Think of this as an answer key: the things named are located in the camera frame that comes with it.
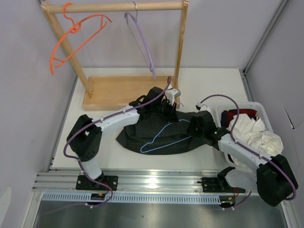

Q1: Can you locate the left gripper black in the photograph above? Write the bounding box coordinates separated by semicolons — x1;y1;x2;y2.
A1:
151;99;178;123

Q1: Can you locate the light blue wire hanger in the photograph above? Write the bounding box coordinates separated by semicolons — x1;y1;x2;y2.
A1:
135;111;194;155

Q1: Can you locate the dark grey dotted skirt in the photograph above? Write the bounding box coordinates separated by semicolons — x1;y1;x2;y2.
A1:
116;111;216;155

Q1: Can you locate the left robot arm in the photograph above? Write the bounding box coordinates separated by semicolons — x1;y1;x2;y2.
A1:
64;85;181;190

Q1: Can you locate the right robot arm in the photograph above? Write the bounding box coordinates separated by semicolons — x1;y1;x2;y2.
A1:
188;111;298;207

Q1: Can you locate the purple plastic hanger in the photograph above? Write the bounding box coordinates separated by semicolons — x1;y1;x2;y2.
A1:
124;1;157;80

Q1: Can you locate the orange plastic hanger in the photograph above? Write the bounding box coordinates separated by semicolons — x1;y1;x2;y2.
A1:
49;2;113;76

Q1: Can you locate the red plaid cloth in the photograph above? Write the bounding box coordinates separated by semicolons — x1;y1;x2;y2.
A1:
220;109;257;128

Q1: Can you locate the white crumpled cloth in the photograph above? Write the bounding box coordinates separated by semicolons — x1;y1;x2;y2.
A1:
228;114;284;156

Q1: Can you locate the white plastic basket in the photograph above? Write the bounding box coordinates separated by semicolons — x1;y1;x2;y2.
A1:
215;101;284;167

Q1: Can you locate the wooden clothes rack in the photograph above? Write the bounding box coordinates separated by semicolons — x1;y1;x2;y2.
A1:
40;0;189;111

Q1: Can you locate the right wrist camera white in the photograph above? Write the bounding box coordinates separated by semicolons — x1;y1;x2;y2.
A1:
196;102;211;113

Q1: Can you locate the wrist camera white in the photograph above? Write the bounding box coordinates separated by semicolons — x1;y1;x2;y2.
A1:
196;102;211;113
165;88;181;106

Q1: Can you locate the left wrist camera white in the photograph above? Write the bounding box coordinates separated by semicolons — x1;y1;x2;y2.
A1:
165;88;181;106

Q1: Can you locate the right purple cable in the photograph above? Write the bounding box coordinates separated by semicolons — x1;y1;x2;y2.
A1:
199;94;299;201

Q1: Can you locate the white slotted cable duct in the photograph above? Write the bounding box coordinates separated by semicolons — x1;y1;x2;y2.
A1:
42;192;221;205

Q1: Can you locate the aluminium mounting rail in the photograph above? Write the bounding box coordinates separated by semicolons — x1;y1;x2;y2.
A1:
32;167;292;197

